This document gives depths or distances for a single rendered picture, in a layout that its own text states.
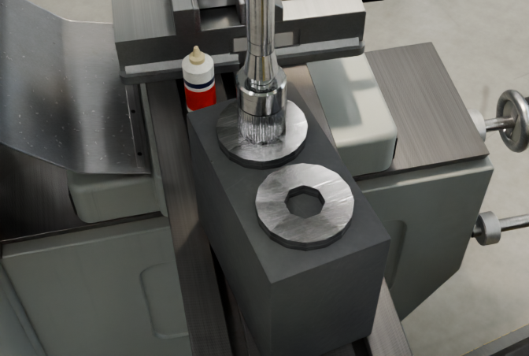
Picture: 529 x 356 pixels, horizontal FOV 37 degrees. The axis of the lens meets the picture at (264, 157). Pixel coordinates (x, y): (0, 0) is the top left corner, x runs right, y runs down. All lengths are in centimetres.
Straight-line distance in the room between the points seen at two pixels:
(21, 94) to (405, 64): 67
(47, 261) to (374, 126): 54
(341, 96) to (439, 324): 86
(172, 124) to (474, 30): 172
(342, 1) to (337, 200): 46
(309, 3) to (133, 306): 62
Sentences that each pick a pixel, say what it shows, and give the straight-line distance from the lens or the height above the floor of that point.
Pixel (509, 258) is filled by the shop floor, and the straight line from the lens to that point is 210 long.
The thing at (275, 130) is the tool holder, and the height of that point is 113.
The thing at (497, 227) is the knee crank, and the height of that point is 52.
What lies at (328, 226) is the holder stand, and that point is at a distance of 71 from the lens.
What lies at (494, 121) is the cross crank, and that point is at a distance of 150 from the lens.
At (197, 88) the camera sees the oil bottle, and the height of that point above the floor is 97.
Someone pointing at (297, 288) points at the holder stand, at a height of 108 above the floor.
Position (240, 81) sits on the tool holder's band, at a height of 119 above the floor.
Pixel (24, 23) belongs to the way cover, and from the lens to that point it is 125.
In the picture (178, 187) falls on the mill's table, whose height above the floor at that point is 92.
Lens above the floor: 170
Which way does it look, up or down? 50 degrees down
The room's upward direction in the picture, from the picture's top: 1 degrees counter-clockwise
